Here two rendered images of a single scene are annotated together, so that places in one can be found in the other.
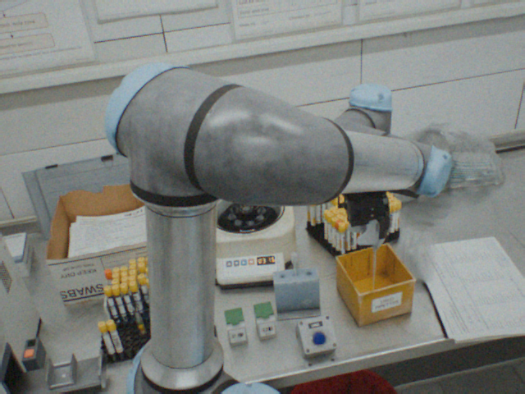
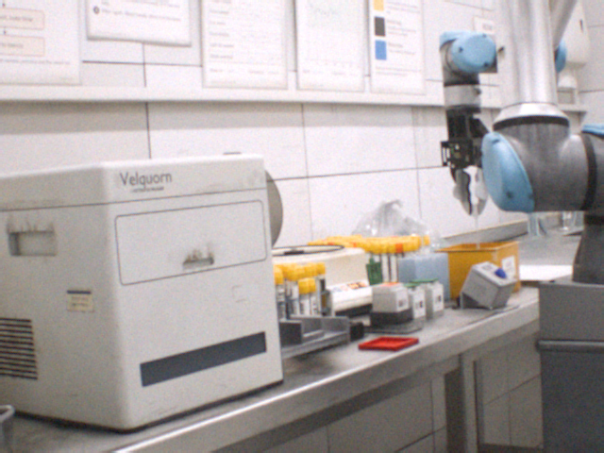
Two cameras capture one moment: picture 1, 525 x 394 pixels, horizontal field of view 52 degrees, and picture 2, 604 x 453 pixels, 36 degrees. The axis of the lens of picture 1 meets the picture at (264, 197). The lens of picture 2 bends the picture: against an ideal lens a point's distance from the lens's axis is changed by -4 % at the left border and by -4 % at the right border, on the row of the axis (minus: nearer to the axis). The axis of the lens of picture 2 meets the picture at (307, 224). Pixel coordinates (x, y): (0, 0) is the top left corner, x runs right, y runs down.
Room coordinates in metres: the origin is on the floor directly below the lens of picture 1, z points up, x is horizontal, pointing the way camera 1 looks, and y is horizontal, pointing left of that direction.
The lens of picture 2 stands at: (-0.26, 1.37, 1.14)
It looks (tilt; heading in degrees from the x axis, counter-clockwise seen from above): 3 degrees down; 315
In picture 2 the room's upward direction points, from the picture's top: 4 degrees counter-clockwise
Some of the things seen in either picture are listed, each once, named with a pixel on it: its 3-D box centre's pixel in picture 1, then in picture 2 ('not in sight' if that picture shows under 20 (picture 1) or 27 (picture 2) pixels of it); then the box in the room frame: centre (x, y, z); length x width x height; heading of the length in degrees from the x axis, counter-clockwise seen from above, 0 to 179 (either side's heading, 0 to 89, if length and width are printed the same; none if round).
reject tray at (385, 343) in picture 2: not in sight; (388, 343); (0.70, 0.27, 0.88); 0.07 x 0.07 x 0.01; 8
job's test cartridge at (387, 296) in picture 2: not in sight; (390, 303); (0.79, 0.16, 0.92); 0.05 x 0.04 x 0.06; 8
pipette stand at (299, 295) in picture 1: (296, 291); (425, 282); (0.88, -0.05, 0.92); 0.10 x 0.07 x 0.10; 90
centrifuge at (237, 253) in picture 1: (248, 231); (302, 281); (1.10, 0.05, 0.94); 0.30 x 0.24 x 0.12; 179
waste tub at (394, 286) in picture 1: (373, 284); (478, 270); (0.87, -0.23, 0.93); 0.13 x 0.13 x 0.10; 13
